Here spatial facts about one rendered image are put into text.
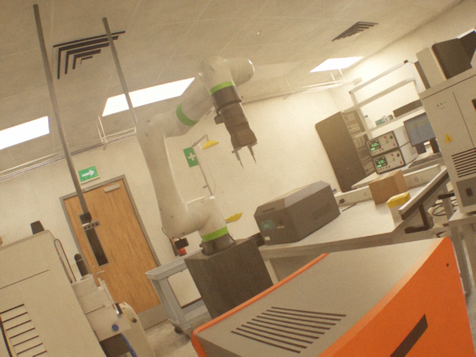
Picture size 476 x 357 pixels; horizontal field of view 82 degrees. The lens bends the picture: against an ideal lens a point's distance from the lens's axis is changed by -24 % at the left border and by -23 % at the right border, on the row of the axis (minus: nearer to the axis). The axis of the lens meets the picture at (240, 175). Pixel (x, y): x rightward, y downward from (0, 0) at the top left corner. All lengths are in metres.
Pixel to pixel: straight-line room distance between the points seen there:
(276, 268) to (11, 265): 2.15
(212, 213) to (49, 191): 3.62
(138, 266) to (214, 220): 3.47
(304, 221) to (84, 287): 1.71
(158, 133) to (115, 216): 3.54
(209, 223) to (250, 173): 4.29
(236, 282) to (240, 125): 0.69
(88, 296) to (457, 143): 1.35
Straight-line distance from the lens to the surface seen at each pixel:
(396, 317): 0.52
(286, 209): 2.28
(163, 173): 1.41
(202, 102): 1.38
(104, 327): 0.97
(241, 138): 1.10
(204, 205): 1.49
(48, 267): 0.80
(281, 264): 2.68
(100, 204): 4.88
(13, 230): 4.87
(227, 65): 1.17
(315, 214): 2.42
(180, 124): 1.48
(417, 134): 3.76
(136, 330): 3.67
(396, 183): 2.31
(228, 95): 1.12
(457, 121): 1.37
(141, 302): 4.94
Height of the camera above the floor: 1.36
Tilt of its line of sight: 2 degrees up
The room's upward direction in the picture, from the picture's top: 22 degrees counter-clockwise
